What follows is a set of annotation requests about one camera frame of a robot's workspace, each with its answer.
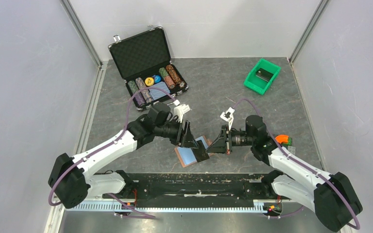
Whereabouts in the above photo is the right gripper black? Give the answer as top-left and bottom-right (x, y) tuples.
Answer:
(206, 125), (255, 155)

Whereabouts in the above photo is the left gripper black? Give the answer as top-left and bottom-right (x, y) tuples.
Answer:
(154, 118), (199, 149)

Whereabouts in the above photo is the black credit card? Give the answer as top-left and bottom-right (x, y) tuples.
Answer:
(192, 144), (210, 163)
(255, 68), (274, 83)

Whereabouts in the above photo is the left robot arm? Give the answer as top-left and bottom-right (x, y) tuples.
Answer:
(48, 103), (200, 209)

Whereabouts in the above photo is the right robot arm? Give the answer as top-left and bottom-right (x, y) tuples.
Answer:
(207, 112), (363, 232)

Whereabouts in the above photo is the blue playing card deck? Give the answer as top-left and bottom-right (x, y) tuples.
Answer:
(149, 82), (170, 100)

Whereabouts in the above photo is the green red chip row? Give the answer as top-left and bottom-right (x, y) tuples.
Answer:
(158, 67), (175, 89)

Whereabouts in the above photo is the orange brown chip row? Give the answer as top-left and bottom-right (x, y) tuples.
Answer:
(165, 65), (186, 88)

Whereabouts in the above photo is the colourful toy block set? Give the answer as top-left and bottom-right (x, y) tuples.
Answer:
(275, 134), (296, 154)

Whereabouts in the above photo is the purple poker chip row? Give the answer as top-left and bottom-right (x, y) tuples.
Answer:
(135, 77), (153, 104)

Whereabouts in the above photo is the blue dealer button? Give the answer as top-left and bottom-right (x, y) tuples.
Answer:
(153, 75), (161, 83)

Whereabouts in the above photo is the yellow dealer button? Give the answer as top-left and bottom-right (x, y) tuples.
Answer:
(144, 77), (155, 86)

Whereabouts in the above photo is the green poker chip row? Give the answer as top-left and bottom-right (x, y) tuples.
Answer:
(128, 81), (144, 102)

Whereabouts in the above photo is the green plastic bin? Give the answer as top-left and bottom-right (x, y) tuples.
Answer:
(243, 58), (281, 95)

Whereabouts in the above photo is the black poker chip case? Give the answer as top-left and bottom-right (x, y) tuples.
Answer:
(108, 26), (189, 112)

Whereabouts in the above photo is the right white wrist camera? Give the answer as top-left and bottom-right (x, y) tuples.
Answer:
(220, 107), (235, 130)

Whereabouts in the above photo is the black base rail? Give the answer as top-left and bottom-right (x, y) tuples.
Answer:
(102, 173), (288, 216)

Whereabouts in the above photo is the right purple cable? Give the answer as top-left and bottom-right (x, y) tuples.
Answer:
(233, 98), (361, 231)

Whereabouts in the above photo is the purple cable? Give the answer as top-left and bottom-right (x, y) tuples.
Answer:
(233, 98), (361, 231)
(48, 86), (181, 220)

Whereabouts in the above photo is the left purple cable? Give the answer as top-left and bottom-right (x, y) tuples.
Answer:
(48, 86), (181, 220)

